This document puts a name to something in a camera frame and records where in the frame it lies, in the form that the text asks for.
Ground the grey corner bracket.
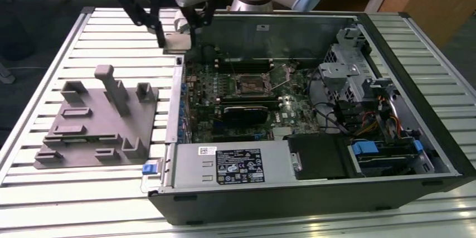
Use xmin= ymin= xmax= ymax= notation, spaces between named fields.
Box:
xmin=173 ymin=11 xmax=191 ymax=34

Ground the silver drive cage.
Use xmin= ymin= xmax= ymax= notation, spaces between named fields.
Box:
xmin=317 ymin=27 xmax=376 ymax=102

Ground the black PC case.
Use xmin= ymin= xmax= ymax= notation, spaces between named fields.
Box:
xmin=147 ymin=11 xmax=476 ymax=226

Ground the grey parts rack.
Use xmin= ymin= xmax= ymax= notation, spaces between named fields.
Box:
xmin=32 ymin=64 xmax=160 ymax=169

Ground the blue case latch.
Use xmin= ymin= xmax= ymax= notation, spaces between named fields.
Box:
xmin=143 ymin=159 xmax=164 ymax=177

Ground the black RAM stick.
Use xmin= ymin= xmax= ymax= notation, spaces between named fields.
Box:
xmin=221 ymin=100 xmax=280 ymax=108
xmin=221 ymin=95 xmax=279 ymax=103

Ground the grey power supply unit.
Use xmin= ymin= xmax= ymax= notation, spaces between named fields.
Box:
xmin=163 ymin=140 xmax=299 ymax=191

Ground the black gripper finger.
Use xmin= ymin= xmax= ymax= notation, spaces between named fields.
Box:
xmin=112 ymin=0 xmax=167 ymax=48
xmin=180 ymin=0 xmax=217 ymax=52

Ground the orange yellow wire bundle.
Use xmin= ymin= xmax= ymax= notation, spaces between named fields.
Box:
xmin=355 ymin=111 xmax=380 ymax=137

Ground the black plastic shroud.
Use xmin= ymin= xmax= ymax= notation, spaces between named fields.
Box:
xmin=284 ymin=134 xmax=364 ymax=180

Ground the metal socket cover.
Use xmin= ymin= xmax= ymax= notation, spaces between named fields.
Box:
xmin=269 ymin=63 xmax=299 ymax=91

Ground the blue disk carrier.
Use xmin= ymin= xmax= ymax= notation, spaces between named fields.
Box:
xmin=349 ymin=139 xmax=427 ymax=166

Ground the silver CPU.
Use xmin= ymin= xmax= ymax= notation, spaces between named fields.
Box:
xmin=164 ymin=33 xmax=191 ymax=54

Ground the wooden cabinet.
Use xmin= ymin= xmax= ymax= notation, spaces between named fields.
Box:
xmin=379 ymin=0 xmax=476 ymax=49

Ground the grey chair foot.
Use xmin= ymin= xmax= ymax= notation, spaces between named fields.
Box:
xmin=0 ymin=62 xmax=16 ymax=84

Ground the small silver heat sink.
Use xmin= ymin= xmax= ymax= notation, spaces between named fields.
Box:
xmin=273 ymin=128 xmax=295 ymax=140

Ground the CPU socket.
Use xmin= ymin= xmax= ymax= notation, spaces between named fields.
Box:
xmin=232 ymin=73 xmax=276 ymax=96

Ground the wire locking lever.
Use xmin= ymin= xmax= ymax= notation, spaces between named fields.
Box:
xmin=227 ymin=54 xmax=239 ymax=79

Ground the black graphics card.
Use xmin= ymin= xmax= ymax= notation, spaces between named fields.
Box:
xmin=221 ymin=105 xmax=269 ymax=127

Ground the green motherboard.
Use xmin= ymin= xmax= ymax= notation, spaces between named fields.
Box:
xmin=181 ymin=59 xmax=320 ymax=144

